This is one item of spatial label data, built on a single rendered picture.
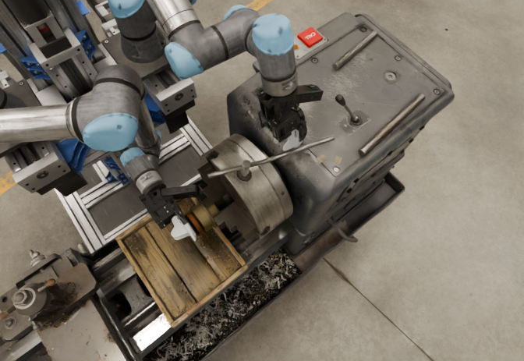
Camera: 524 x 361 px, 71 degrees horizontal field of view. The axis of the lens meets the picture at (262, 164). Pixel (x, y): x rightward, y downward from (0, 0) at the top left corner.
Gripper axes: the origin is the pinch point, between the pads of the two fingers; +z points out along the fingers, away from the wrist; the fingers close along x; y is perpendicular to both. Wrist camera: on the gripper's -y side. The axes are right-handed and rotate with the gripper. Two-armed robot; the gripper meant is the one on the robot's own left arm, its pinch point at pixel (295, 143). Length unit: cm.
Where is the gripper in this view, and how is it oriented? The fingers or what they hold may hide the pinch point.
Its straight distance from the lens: 96.4
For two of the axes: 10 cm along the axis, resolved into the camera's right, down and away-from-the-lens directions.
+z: 1.6, 6.2, 7.7
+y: -7.8, 5.5, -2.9
